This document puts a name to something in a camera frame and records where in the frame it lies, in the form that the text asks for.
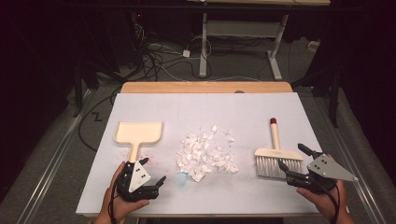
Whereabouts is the wooden table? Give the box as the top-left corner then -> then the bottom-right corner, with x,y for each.
120,81 -> 293,94

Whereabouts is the cream plastic dustpan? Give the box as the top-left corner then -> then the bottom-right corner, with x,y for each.
113,120 -> 164,163

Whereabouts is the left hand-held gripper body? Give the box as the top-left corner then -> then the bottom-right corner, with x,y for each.
116,160 -> 160,203

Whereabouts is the person's left hand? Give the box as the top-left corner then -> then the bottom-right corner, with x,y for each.
101,161 -> 149,220

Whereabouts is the black floor cable loop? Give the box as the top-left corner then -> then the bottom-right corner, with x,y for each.
78,90 -> 123,153

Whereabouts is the metal floor rail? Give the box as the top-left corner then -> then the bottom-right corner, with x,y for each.
311,92 -> 389,224
17,88 -> 94,224

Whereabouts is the cream brush with red tip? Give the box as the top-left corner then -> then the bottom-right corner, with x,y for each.
254,117 -> 304,180

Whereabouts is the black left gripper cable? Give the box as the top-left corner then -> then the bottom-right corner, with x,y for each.
106,172 -> 129,224

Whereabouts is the person's right hand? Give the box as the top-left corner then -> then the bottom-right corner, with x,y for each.
296,181 -> 347,218

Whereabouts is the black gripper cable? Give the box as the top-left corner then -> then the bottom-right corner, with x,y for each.
106,172 -> 129,224
309,178 -> 341,224

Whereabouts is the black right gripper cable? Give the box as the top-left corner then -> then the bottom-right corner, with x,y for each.
309,178 -> 341,224

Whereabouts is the tangle of floor cables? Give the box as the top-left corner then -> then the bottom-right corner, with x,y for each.
130,12 -> 216,82

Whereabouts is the white foam board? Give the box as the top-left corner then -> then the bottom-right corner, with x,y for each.
75,91 -> 349,217

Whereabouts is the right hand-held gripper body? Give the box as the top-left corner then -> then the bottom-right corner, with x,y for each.
286,152 -> 359,195

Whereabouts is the white metal desk frame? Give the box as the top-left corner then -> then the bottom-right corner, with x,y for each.
186,0 -> 331,81

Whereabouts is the pile of white paper scraps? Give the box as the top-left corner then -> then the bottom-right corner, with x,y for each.
176,124 -> 240,183

